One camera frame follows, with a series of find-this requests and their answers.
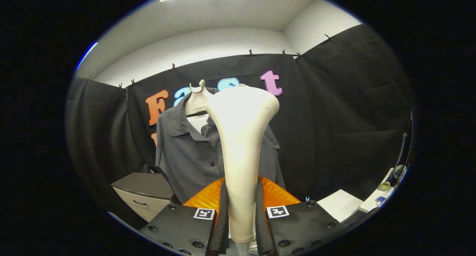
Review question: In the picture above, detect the row of black cloth clips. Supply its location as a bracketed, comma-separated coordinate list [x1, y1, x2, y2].
[87, 34, 332, 90]

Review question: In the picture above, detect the cream mannequin torso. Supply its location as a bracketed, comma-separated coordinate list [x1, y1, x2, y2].
[184, 80, 214, 134]

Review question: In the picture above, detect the grey button shirt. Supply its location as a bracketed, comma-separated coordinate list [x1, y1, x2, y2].
[155, 87, 286, 204]

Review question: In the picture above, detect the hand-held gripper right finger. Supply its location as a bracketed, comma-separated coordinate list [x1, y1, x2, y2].
[255, 174, 344, 255]

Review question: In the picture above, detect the grey drawer cabinet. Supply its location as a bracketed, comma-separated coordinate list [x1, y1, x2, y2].
[111, 172, 175, 223]

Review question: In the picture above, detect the white garment steamer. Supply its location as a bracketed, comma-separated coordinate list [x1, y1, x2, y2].
[206, 84, 280, 243]

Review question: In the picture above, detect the black backdrop cloth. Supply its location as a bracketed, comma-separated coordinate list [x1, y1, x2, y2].
[67, 24, 415, 227]

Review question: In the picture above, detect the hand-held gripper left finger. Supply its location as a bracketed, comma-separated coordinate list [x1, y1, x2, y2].
[139, 176, 229, 255]

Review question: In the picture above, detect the white side table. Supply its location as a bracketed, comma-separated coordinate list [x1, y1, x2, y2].
[359, 167, 395, 213]

